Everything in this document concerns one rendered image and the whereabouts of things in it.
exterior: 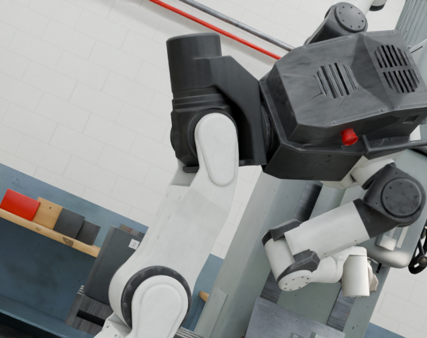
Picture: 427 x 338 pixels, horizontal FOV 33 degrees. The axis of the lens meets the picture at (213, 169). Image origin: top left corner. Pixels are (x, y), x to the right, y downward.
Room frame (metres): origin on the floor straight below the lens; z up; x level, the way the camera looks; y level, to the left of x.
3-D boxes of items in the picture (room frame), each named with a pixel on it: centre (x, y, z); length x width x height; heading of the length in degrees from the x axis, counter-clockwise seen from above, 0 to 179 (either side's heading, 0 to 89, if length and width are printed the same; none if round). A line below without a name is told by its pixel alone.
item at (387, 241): (1.88, -0.50, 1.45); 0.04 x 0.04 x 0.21; 5
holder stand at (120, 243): (1.93, 0.08, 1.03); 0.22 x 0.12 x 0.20; 103
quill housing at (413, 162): (2.00, -0.49, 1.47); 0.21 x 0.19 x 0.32; 95
